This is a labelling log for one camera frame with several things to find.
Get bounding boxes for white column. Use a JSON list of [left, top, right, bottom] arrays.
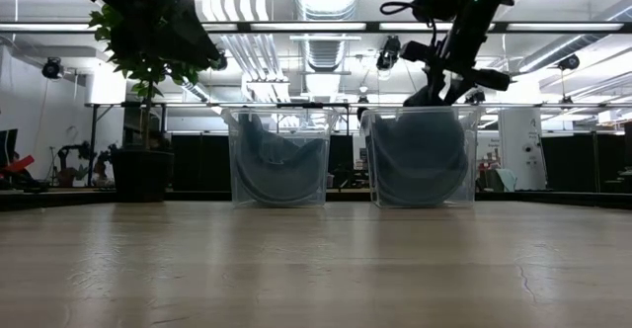
[[497, 108, 547, 192]]

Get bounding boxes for clear plastic bin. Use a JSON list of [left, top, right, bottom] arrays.
[[220, 106, 341, 208], [358, 105, 485, 209]]

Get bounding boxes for red object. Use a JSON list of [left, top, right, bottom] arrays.
[[0, 154, 37, 177]]

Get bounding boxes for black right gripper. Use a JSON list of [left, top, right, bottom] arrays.
[[399, 40, 513, 109]]

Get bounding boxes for green leafy plant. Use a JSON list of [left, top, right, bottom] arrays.
[[87, 4, 201, 151]]

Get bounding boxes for black ceiling spot lamp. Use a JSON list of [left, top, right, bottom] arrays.
[[375, 35, 402, 71], [556, 53, 582, 71], [40, 56, 64, 81]]

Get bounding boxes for pale cloth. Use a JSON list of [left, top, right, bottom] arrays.
[[495, 168, 518, 193]]

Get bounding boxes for silver ventilation duct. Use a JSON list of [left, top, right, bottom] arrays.
[[293, 0, 362, 103]]

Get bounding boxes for blue denim cap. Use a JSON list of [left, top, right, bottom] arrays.
[[369, 112, 469, 181], [379, 159, 465, 207], [374, 134, 469, 205]]

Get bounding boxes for black partition panel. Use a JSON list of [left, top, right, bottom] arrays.
[[540, 133, 624, 194], [170, 133, 233, 192]]

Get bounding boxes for black plant pot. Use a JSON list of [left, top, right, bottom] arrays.
[[109, 148, 176, 204]]

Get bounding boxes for black metal workbench frame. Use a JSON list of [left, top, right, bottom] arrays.
[[83, 101, 632, 136]]

